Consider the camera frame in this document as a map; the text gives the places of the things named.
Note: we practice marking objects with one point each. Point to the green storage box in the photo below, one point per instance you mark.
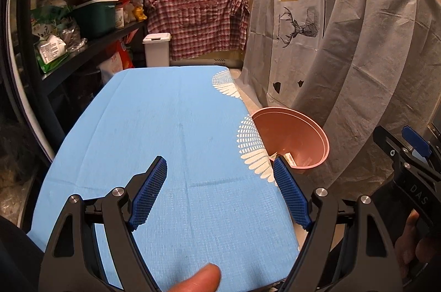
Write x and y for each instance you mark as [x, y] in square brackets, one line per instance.
[94, 20]

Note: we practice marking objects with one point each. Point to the person's left hand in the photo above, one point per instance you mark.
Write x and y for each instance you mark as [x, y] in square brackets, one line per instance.
[196, 281]

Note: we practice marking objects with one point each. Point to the grey cloth curtain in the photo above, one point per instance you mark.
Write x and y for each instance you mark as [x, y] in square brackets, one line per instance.
[372, 54]

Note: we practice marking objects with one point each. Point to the dark grey appliance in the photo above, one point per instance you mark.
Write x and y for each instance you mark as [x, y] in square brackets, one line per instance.
[436, 128]

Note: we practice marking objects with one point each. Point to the white deer print cloth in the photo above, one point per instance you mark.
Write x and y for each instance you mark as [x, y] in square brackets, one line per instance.
[293, 71]

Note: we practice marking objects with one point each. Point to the green snack bag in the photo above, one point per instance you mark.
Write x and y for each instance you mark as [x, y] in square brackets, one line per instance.
[51, 21]

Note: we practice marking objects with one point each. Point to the person's right hand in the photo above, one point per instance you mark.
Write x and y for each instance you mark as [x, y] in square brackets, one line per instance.
[406, 243]

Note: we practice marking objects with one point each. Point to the white pedal bin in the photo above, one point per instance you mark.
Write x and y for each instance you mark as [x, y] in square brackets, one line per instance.
[156, 52]

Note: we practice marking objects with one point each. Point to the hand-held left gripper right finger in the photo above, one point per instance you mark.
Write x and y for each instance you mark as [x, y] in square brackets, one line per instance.
[289, 188]

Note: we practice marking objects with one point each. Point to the red and white sack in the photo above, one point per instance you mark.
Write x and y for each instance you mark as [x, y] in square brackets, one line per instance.
[113, 64]

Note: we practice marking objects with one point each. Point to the cream vented cabinet base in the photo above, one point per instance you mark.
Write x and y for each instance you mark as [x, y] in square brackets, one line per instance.
[213, 61]

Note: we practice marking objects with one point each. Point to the jar with white label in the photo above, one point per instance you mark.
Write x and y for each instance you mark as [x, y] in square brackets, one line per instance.
[120, 16]

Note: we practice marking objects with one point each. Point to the white tissue packet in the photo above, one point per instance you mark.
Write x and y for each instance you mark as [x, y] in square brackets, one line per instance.
[290, 161]

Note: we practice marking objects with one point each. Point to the clear food bag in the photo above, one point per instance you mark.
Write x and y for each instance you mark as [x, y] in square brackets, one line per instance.
[72, 39]

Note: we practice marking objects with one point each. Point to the blue patterned tablecloth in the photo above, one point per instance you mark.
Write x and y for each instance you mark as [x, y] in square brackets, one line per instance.
[172, 123]

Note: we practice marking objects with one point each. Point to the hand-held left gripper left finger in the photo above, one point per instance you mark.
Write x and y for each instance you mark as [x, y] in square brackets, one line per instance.
[151, 188]

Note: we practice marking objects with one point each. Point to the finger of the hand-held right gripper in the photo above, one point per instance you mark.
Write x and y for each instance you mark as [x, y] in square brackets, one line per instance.
[392, 147]
[417, 140]

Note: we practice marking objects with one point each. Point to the pink plastic bin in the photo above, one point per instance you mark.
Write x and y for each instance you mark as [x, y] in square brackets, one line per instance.
[293, 130]

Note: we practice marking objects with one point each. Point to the green packet with white label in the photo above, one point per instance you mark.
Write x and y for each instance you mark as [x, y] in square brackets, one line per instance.
[51, 52]

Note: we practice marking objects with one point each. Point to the red plaid shirt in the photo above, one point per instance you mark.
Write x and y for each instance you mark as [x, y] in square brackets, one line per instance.
[199, 20]

